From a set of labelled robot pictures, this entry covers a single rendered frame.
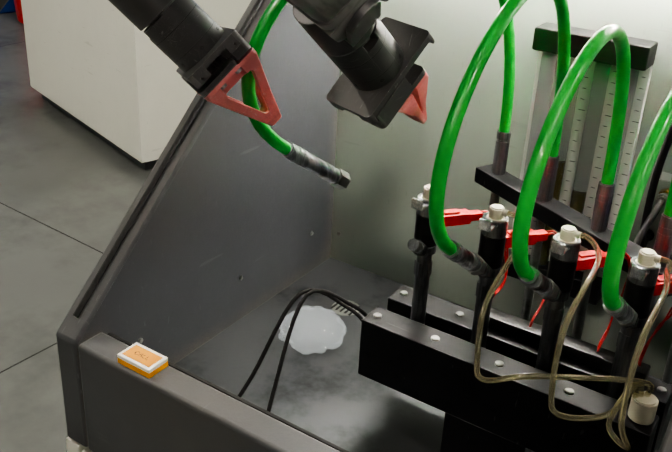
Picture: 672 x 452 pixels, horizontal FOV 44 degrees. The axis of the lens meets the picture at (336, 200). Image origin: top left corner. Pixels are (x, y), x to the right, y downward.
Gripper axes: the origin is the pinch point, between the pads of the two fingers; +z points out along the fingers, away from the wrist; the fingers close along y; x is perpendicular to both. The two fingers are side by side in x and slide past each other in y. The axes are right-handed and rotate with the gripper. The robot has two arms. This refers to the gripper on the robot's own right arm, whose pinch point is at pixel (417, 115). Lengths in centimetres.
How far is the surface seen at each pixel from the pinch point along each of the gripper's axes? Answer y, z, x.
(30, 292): -77, 107, 187
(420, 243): -9.7, 12.2, -0.8
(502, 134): 9.4, 22.5, 5.7
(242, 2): 65, 152, 253
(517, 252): -8.0, -0.6, -18.9
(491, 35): 6.8, -8.5, -9.0
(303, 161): -10.1, -0.8, 8.9
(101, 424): -49, 8, 19
